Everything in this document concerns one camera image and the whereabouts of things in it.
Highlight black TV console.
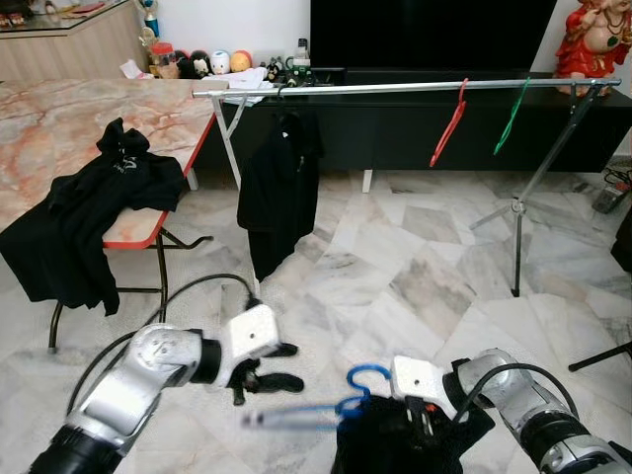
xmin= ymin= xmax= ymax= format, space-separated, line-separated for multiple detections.
xmin=222 ymin=67 xmax=632 ymax=177

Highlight gold blue trophy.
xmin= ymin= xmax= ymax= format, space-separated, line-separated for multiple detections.
xmin=138 ymin=0 xmax=161 ymax=45

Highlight pink tissue pack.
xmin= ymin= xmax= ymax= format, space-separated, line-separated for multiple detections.
xmin=118 ymin=59 xmax=154 ymax=80

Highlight black power strip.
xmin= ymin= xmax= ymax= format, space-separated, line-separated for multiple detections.
xmin=591 ymin=183 xmax=629 ymax=214

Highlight red lid snack jar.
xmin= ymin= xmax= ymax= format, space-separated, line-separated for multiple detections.
xmin=150 ymin=41 xmax=179 ymax=80

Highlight red laughing Buddha statue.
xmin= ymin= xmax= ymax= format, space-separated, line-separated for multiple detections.
xmin=553 ymin=0 xmax=632 ymax=98

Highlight red plastic hanger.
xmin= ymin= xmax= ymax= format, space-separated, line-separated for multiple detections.
xmin=430 ymin=79 xmax=469 ymax=169

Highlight stack of white papers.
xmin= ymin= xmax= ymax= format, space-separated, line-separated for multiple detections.
xmin=212 ymin=67 xmax=270 ymax=105

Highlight light wooden sideboard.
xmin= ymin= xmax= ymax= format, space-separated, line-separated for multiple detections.
xmin=0 ymin=0 xmax=149 ymax=82

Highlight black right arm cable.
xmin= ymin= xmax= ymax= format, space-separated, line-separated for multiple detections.
xmin=452 ymin=362 xmax=582 ymax=411

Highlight marble top folding table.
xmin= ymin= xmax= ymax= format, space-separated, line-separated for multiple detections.
xmin=0 ymin=77 xmax=230 ymax=352

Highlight blue plastic hanger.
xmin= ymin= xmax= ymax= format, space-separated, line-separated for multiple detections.
xmin=242 ymin=363 xmax=394 ymax=434

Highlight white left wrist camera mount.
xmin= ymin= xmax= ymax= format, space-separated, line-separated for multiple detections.
xmin=219 ymin=304 xmax=283 ymax=362

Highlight green plastic hanger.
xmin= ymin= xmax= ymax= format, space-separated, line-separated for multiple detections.
xmin=494 ymin=77 xmax=531 ymax=157

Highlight black metal frame legs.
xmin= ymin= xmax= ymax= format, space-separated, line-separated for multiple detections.
xmin=568 ymin=341 xmax=632 ymax=372

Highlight black flat television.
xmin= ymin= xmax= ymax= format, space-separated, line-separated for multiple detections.
xmin=309 ymin=0 xmax=559 ymax=70

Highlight silver clothes rack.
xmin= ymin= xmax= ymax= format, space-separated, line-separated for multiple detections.
xmin=193 ymin=77 xmax=623 ymax=297

